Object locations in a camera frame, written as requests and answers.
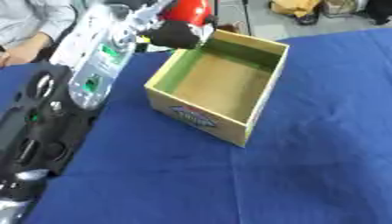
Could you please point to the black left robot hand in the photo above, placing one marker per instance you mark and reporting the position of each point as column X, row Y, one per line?
column 173, row 36

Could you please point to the red round toy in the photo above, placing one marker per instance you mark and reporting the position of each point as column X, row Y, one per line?
column 188, row 11

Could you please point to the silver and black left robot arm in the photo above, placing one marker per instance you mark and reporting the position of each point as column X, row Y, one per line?
column 94, row 61

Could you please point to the tan cardboard box green inside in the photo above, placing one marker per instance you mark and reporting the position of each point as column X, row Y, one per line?
column 219, row 87

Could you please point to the black tripod leg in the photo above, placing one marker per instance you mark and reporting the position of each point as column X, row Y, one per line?
column 247, row 16

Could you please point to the yellow bag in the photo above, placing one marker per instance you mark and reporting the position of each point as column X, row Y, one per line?
column 293, row 6

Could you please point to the person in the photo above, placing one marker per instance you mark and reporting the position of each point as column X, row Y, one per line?
column 28, row 23

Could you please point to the dark bag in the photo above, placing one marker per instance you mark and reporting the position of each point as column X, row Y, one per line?
column 380, row 10

